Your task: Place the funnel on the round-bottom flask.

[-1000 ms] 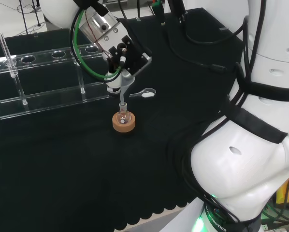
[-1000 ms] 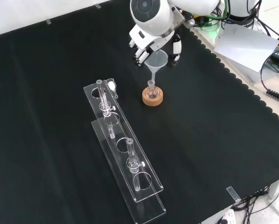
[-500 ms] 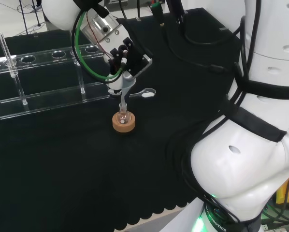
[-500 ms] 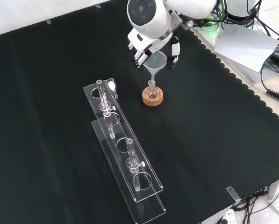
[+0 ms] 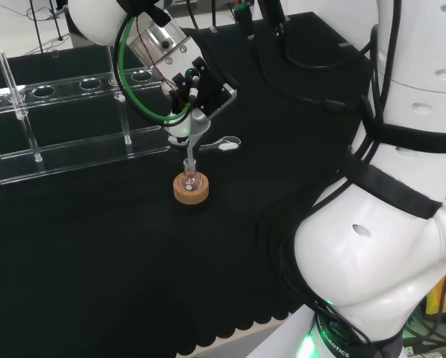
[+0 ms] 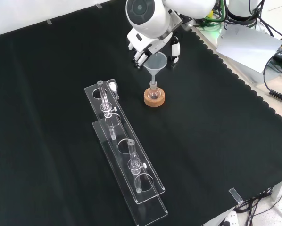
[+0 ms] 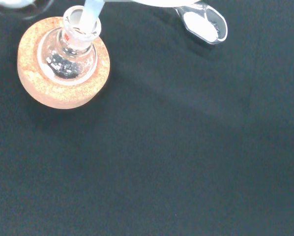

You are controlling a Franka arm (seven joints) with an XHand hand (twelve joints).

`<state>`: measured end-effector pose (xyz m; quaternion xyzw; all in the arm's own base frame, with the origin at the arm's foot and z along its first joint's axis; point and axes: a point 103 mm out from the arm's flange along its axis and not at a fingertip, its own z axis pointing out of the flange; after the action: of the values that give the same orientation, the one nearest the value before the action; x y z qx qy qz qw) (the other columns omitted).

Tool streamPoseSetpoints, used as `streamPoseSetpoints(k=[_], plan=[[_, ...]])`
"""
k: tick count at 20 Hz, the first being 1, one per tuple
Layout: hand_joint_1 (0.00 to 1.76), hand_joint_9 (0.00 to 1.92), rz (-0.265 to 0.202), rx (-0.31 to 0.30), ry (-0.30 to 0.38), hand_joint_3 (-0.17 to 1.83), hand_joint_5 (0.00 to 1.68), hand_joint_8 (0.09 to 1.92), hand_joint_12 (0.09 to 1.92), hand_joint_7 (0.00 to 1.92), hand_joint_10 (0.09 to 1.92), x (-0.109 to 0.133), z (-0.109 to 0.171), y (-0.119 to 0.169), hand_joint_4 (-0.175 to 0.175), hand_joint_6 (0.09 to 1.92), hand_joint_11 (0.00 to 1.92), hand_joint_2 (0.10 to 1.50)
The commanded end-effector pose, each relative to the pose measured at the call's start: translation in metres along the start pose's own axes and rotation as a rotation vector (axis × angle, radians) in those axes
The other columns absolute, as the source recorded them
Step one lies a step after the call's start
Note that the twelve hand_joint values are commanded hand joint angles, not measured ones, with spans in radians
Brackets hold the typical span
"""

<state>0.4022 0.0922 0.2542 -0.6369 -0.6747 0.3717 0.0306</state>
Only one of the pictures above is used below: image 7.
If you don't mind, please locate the small glass round-bottom flask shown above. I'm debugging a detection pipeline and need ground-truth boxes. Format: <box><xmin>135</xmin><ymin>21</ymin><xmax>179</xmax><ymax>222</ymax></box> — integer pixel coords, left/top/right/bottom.
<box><xmin>37</xmin><ymin>5</ymin><xmax>102</xmax><ymax>87</ymax></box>

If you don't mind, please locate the glass weighing funnel with powder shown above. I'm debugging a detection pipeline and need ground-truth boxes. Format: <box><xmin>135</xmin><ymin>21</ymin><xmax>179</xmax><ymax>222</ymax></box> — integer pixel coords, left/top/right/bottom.
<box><xmin>173</xmin><ymin>2</ymin><xmax>229</xmax><ymax>46</ymax></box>

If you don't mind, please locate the black bench cloth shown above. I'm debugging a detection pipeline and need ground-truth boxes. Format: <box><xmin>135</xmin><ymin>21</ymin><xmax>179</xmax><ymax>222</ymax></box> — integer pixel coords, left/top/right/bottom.
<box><xmin>0</xmin><ymin>0</ymin><xmax>294</xmax><ymax>236</ymax></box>

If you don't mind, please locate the cork ring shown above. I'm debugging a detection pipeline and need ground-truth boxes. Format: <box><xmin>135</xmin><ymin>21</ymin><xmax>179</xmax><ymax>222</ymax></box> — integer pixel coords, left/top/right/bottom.
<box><xmin>17</xmin><ymin>16</ymin><xmax>111</xmax><ymax>110</ymax></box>

